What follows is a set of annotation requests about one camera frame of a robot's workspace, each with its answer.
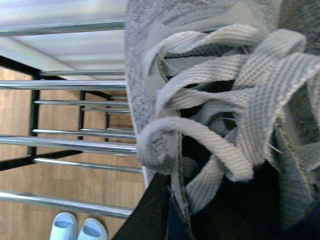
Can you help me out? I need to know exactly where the grey knit sneaker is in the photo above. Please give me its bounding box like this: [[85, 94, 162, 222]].
[[124, 0, 320, 240]]

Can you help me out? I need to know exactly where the light blue slipper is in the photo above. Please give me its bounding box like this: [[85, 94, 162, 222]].
[[77, 218, 109, 240], [49, 212, 78, 240]]

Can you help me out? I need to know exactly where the black metal shoe rack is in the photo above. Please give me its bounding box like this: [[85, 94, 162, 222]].
[[0, 20, 142, 219]]

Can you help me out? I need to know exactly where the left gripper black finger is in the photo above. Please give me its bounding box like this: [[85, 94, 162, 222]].
[[113, 173, 171, 240]]

